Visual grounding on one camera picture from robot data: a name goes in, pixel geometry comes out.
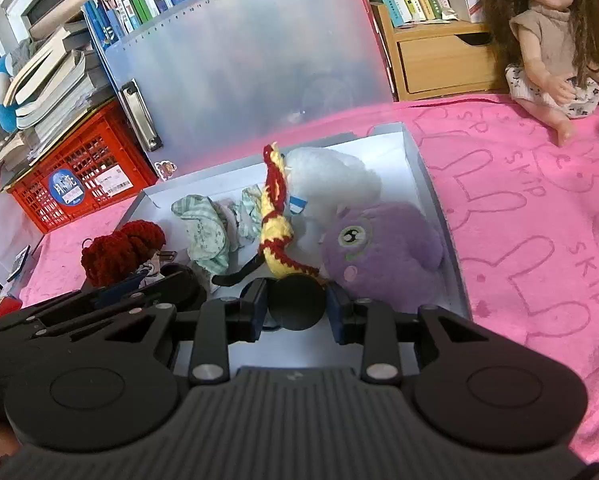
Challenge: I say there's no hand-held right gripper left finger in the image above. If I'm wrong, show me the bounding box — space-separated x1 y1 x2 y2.
104 277 273 386

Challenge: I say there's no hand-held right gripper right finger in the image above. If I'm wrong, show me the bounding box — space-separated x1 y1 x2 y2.
326 282 517 386

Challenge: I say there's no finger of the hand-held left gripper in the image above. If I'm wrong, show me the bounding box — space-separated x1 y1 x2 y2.
0 272 153 333
30 302 178 343

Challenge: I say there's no black round cap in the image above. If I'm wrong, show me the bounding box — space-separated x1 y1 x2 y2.
267 275 329 332
157 264 208 306

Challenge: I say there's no red knitted hat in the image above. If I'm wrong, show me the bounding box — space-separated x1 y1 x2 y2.
81 220 166 288

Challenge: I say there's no black strap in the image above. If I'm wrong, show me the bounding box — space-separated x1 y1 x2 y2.
210 250 268 288

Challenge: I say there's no yellow red knitted scarf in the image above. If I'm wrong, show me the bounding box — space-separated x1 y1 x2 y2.
257 142 327 281

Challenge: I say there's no purple plush toy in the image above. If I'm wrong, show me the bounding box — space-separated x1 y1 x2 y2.
318 202 445 313

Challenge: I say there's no green checked cloth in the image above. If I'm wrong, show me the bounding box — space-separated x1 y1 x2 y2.
171 186 265 276

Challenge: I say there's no white storage box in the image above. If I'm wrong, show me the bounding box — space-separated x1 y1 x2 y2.
82 122 474 378

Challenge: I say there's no small card box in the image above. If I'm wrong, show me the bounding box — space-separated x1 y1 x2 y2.
7 245 33 281

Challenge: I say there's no red plastic crate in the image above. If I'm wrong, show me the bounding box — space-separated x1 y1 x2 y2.
4 97 160 235

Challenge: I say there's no pink bunny-print towel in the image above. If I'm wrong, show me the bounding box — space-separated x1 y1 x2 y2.
20 92 599 466

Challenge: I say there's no stack of books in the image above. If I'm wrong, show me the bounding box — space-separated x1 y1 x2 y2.
0 20 118 181

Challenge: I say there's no blue white plush toy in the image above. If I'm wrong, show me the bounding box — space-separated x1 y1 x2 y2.
0 52 28 133

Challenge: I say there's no clear plastic clip folder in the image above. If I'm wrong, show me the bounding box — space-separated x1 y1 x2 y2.
102 0 395 181

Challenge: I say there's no wooden drawer organizer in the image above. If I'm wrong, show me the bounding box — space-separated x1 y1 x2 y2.
369 2 515 102

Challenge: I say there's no long-haired baby doll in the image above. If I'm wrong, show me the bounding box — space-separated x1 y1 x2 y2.
481 0 599 148

